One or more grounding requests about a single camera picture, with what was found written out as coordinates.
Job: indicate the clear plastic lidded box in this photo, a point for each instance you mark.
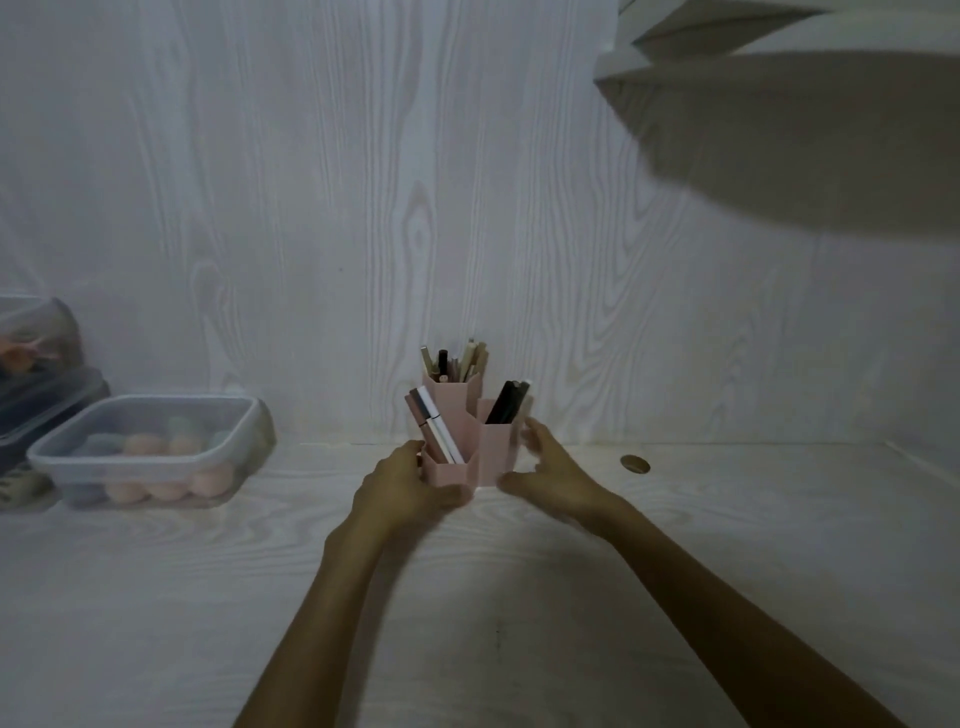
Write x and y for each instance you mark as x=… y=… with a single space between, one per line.
x=150 y=420

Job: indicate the dark clear storage box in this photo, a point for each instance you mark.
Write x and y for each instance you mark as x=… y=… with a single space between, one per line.
x=41 y=375

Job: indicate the pink hexagonal pen holder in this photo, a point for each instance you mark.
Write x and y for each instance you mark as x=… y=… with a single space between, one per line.
x=495 y=450

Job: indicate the person's right hand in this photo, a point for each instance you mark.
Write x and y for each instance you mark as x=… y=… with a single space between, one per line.
x=566 y=484

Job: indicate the dark grey cosmetic pen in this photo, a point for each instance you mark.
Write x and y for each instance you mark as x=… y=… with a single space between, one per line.
x=520 y=396

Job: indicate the person's right thumb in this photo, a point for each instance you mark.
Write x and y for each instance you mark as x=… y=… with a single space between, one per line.
x=519 y=484

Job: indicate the cream cosmetic pencil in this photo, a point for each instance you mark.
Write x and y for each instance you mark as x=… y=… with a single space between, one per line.
x=425 y=362

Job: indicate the white wooden shelf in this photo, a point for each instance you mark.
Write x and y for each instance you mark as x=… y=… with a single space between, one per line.
x=787 y=112

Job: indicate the striped cosmetic pouch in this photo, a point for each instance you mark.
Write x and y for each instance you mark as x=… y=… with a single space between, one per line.
x=19 y=486

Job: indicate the pink brown cosmetic tube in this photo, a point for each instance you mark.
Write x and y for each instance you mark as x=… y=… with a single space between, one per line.
x=421 y=424

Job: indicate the beige cosmetic pencil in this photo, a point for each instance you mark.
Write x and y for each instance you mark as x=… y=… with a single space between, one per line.
x=479 y=363
x=466 y=360

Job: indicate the pile of pastel makeup sponges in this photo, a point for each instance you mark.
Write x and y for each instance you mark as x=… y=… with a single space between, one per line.
x=165 y=469

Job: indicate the short black cosmetic pencil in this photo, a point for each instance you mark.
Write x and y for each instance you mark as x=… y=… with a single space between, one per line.
x=443 y=364

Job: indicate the black cosmetic pen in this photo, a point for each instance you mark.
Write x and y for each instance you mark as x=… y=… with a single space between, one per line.
x=501 y=403

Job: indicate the person's left thumb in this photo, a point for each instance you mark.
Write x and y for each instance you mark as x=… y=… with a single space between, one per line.
x=452 y=497

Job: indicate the person's left forearm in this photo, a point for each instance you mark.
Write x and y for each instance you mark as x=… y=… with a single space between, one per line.
x=319 y=622

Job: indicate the person's right forearm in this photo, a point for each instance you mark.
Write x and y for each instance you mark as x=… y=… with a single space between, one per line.
x=720 y=615

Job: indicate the person's left hand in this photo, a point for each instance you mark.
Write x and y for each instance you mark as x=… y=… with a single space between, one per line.
x=390 y=491

